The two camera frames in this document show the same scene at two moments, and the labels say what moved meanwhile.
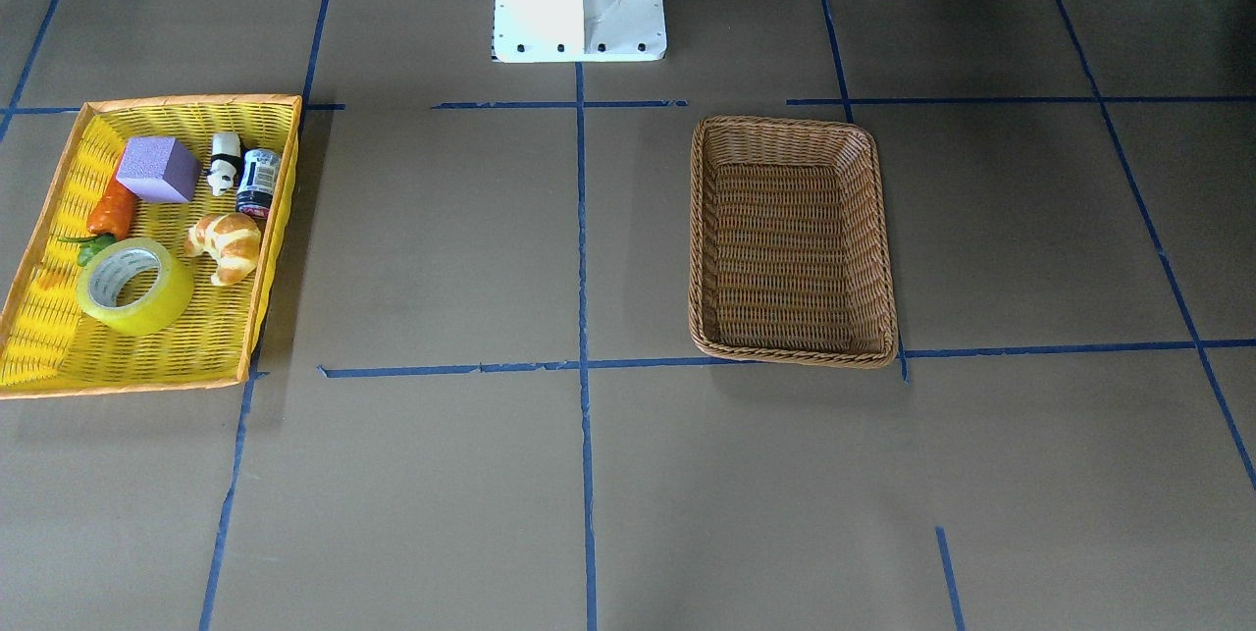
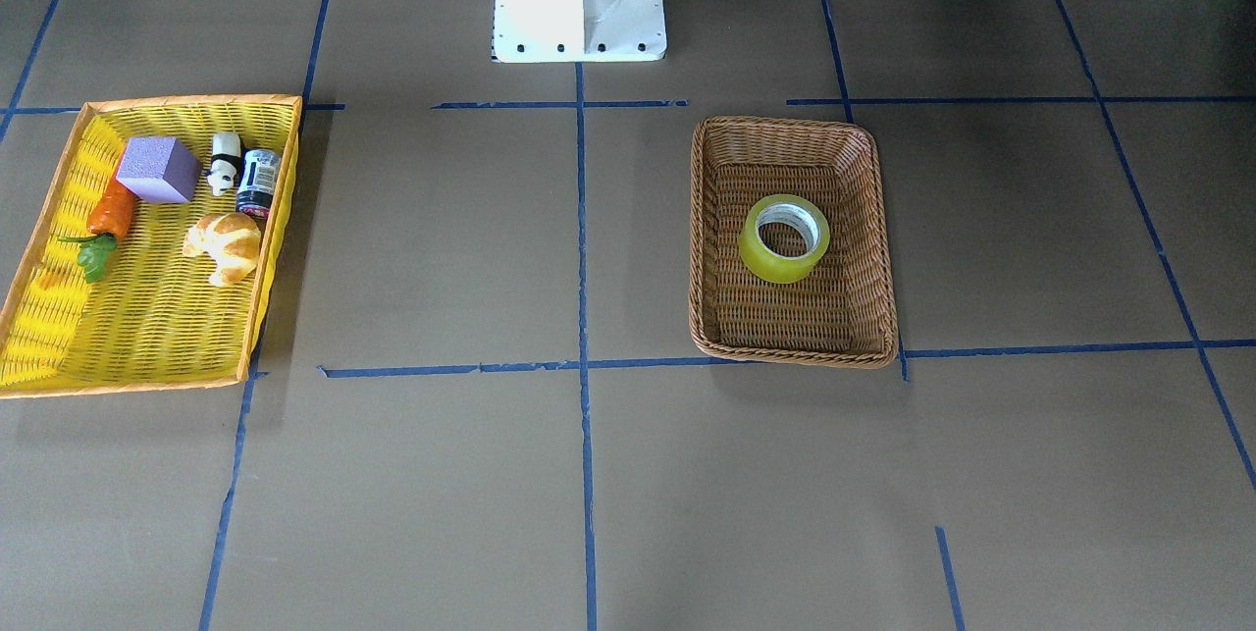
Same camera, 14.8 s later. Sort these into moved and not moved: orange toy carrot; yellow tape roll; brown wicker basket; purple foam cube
Moved: yellow tape roll
Not moved: purple foam cube; brown wicker basket; orange toy carrot
